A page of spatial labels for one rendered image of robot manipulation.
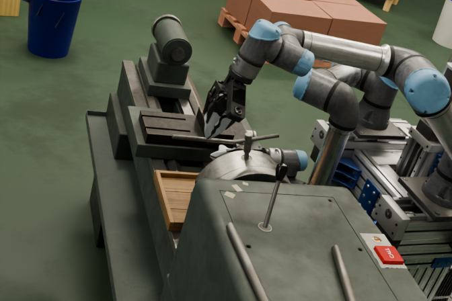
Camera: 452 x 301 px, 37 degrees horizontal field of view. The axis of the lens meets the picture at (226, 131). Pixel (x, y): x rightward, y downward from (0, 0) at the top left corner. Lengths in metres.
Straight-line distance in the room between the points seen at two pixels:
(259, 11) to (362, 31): 1.04
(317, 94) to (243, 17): 4.18
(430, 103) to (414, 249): 0.66
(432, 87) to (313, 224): 0.50
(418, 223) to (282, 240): 0.73
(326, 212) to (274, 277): 0.36
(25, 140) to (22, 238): 0.91
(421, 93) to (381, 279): 0.53
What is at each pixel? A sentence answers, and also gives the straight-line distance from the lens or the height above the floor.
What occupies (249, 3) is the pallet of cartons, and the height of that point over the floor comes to 0.39.
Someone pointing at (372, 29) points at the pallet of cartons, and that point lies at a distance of 6.54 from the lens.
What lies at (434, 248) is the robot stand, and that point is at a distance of 2.45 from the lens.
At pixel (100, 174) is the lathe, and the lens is 3.02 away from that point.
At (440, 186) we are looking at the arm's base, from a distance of 2.32.
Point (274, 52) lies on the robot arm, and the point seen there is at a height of 1.62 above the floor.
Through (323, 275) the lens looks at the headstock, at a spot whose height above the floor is 1.26.
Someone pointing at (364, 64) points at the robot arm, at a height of 1.59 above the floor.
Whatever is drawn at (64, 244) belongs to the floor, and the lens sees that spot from 3.45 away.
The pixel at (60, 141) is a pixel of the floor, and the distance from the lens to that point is 4.22.
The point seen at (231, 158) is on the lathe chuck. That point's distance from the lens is 2.02.
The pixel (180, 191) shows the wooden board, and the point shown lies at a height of 0.88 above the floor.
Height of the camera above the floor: 2.24
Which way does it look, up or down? 28 degrees down
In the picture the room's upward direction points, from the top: 16 degrees clockwise
